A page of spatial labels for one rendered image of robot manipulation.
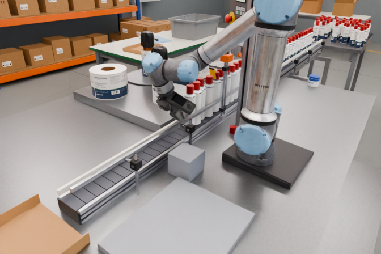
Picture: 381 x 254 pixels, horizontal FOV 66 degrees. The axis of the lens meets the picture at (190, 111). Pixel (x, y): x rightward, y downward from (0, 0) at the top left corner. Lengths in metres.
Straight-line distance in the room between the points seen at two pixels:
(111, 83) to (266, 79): 0.94
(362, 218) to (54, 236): 0.93
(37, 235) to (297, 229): 0.76
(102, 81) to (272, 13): 1.03
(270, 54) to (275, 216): 0.50
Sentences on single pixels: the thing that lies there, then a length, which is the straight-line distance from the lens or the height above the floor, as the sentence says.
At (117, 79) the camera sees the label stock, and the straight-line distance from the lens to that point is 1.61.
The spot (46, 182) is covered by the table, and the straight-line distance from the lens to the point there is 1.19.
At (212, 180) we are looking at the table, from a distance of 1.10.
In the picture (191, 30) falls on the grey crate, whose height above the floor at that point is 0.92.
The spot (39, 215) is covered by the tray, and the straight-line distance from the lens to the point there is 1.06.
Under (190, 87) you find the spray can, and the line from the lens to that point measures 1.22.
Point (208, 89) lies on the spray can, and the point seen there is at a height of 1.03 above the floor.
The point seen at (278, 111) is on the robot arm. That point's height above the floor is 1.08.
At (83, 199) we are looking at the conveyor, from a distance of 0.99.
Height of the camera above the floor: 1.52
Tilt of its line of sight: 26 degrees down
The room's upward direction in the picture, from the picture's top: 1 degrees clockwise
